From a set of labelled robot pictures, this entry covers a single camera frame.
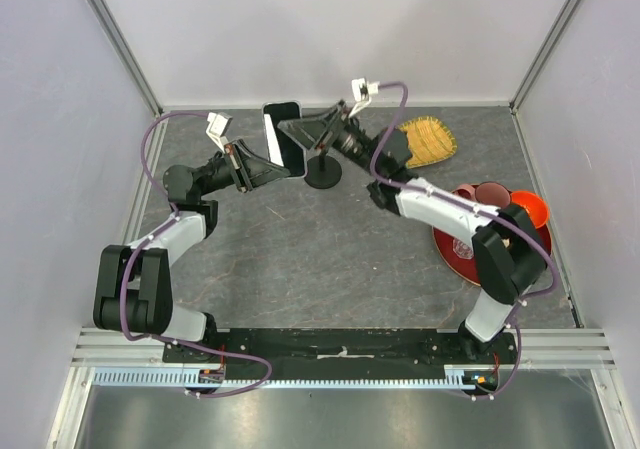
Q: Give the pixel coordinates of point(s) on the clear glass cup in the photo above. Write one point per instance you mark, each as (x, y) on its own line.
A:
(462, 250)

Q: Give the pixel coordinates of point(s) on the red round tray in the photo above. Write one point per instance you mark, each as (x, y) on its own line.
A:
(466, 269)

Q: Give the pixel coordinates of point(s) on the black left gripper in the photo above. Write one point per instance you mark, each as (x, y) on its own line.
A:
(250, 170)

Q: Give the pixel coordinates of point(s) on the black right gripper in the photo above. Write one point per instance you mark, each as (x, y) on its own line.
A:
(316, 130)

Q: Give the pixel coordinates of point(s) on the black phone stand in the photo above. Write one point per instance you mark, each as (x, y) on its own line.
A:
(323, 171)

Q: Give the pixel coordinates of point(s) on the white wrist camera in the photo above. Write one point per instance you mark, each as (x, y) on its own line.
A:
(217, 126)
(363, 90)

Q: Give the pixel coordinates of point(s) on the orange plastic bowl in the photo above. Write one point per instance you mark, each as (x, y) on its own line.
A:
(535, 206)

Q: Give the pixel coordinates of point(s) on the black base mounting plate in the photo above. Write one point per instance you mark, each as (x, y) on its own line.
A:
(347, 353)

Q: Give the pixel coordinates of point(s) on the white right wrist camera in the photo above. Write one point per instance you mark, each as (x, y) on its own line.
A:
(363, 90)

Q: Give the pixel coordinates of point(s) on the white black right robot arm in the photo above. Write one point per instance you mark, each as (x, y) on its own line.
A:
(508, 252)

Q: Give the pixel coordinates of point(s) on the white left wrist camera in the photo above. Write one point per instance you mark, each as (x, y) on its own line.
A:
(217, 126)

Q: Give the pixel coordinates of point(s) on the black phone clear case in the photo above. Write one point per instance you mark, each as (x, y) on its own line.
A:
(282, 150)

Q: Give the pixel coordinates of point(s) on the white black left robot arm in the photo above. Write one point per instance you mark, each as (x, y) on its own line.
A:
(134, 293)

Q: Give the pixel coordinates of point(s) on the woven bamboo tray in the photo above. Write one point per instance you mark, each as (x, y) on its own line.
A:
(430, 141)

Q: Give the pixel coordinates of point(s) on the slotted cable duct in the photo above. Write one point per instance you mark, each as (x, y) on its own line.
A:
(452, 378)

